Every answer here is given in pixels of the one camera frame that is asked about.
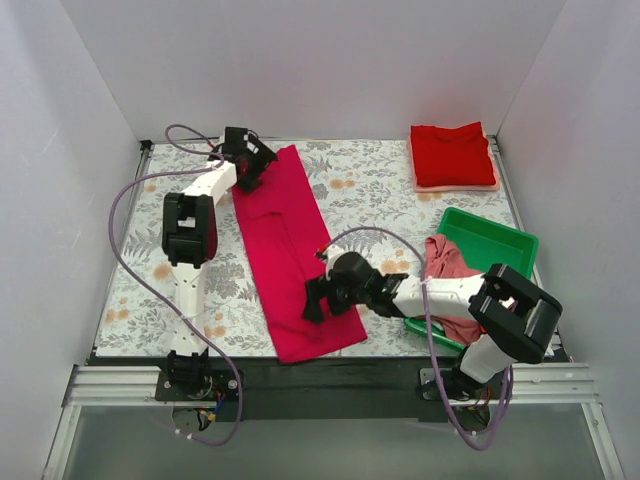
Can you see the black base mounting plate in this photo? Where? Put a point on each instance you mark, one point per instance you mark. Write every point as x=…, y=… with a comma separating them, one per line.
x=336, y=387

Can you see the aluminium frame rail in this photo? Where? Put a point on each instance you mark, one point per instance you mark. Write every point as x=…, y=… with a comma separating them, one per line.
x=115, y=425

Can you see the dusty pink crumpled t-shirt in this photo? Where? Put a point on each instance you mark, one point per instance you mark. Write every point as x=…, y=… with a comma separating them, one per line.
x=445, y=260

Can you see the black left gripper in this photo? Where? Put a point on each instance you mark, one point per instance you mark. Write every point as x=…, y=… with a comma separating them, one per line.
x=258, y=163

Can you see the magenta t-shirt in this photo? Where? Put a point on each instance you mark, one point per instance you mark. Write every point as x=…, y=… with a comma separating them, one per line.
x=282, y=228

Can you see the floral patterned tablecloth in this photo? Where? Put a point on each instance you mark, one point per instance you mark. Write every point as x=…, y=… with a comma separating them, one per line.
x=364, y=191

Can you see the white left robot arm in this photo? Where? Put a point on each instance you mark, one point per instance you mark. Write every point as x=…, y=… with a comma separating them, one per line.
x=190, y=242

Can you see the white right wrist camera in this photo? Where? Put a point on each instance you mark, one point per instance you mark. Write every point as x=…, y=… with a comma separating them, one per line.
x=329, y=255

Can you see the folded pink t-shirt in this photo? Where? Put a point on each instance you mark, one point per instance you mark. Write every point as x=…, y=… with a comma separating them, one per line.
x=450, y=189

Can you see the green plastic bin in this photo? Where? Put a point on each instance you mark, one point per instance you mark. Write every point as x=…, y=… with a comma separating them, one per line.
x=482, y=243

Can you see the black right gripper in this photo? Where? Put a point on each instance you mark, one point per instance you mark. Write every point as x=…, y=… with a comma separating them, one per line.
x=324, y=293

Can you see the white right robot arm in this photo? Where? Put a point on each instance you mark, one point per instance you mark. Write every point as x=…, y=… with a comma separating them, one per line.
x=517, y=318

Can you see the folded red t-shirt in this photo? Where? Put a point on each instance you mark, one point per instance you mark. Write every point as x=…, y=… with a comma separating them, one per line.
x=452, y=155

